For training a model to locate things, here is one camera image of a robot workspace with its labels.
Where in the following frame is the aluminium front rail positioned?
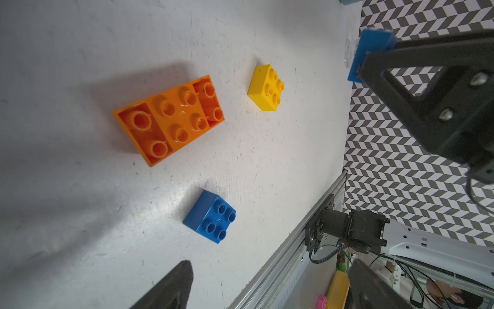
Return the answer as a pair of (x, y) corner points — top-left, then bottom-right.
(229, 170), (347, 308)

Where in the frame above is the orange lego brick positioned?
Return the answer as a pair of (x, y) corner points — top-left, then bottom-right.
(113, 75), (225, 167)

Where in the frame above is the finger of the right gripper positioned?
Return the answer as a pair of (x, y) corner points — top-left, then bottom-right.
(358, 30), (493, 184)

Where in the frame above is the small yellow lego brick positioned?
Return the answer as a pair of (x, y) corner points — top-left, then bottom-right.
(248, 64), (284, 111)

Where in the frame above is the blue lego brick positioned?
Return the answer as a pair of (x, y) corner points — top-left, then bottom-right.
(183, 190), (237, 243)
(346, 28), (397, 84)

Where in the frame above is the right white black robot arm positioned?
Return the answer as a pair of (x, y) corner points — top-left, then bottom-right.
(304, 29), (493, 288)

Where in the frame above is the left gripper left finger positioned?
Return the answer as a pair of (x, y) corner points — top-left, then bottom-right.
(131, 260), (194, 309)

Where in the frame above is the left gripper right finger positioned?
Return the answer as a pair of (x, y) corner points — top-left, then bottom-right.
(348, 259), (412, 309)

